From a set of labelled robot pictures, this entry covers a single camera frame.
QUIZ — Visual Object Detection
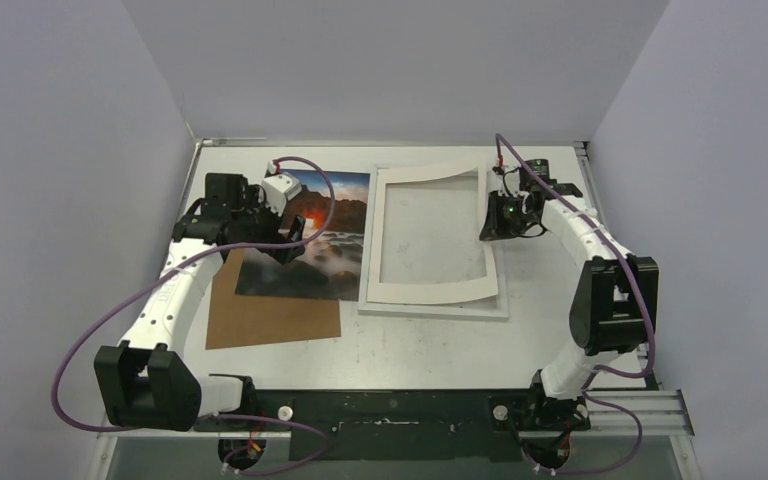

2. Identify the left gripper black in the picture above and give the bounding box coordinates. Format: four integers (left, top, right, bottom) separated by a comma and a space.
233, 187, 305, 264

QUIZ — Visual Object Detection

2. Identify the white paper mat border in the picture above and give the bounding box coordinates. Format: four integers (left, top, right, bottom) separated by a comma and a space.
365, 156, 501, 307

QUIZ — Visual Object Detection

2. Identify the landscape sunset photo print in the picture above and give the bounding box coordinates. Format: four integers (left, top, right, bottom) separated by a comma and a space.
235, 171, 370, 301

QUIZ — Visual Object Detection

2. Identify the white brown backing board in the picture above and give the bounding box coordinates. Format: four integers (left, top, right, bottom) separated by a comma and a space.
205, 249, 341, 350

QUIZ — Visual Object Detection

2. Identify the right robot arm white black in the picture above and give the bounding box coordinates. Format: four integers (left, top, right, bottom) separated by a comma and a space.
479, 159, 659, 430

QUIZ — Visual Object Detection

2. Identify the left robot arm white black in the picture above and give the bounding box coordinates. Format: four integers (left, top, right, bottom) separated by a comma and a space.
94, 173, 305, 431

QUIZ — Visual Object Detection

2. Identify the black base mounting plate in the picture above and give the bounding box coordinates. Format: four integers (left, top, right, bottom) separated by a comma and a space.
194, 389, 591, 462

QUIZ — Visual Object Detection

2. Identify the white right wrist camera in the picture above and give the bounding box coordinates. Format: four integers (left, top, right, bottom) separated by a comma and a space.
492, 156, 519, 198

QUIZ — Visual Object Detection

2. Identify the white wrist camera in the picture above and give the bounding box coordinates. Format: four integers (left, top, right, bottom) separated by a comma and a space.
260, 173, 302, 217
492, 156, 519, 198

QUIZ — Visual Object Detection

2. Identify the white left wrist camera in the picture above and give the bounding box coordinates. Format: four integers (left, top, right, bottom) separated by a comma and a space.
260, 173, 302, 217

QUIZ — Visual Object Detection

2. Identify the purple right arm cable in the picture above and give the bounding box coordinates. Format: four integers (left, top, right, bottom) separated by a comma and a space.
493, 133, 657, 477

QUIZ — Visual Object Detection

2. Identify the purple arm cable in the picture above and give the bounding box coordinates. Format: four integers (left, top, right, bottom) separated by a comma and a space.
493, 133, 657, 477
51, 156, 338, 478

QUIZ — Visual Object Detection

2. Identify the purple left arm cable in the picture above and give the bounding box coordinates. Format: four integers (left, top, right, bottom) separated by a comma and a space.
51, 156, 338, 478

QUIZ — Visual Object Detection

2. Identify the aluminium front rail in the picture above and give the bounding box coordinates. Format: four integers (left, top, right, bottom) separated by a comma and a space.
105, 390, 693, 439

